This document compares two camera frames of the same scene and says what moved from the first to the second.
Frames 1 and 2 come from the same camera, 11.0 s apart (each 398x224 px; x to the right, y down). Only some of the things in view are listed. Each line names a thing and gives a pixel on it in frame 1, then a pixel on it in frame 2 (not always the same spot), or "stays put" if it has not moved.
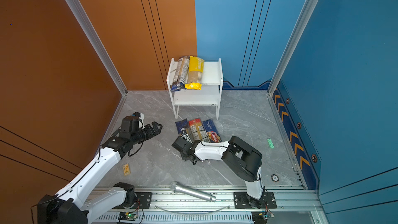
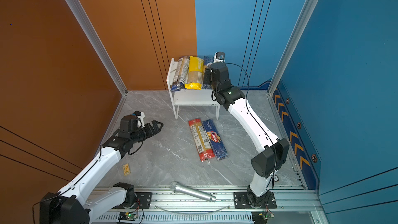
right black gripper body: (184, 156) to (215, 86)
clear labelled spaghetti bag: (181, 74) stays put
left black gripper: (157, 130) stays put
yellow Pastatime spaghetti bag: (195, 72) stays put
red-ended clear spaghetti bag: (197, 131) stays put
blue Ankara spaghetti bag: (182, 124) to (208, 59)
